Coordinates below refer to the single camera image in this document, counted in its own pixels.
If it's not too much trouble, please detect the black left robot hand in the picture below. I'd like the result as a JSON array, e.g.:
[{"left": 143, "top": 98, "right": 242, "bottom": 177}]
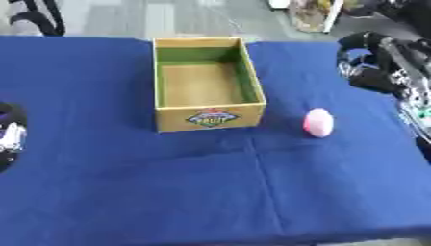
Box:
[{"left": 0, "top": 101, "right": 29, "bottom": 173}]

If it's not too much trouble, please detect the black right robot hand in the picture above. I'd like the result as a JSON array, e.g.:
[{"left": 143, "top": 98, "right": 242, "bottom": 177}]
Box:
[{"left": 335, "top": 31, "right": 431, "bottom": 96}]

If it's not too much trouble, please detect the tan cardboard box green inside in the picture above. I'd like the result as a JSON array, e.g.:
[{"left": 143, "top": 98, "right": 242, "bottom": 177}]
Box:
[{"left": 151, "top": 37, "right": 268, "bottom": 133}]

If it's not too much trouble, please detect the pink egg-shaped toy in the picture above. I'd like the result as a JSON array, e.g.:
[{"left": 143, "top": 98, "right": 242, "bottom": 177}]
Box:
[{"left": 301, "top": 108, "right": 336, "bottom": 139}]

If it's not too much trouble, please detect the white board with brown bag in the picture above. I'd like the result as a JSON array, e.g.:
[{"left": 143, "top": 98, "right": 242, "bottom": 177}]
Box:
[{"left": 267, "top": 0, "right": 345, "bottom": 34}]

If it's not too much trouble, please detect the black chair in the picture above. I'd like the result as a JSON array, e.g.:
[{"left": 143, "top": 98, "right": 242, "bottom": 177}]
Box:
[{"left": 7, "top": 0, "right": 67, "bottom": 37}]

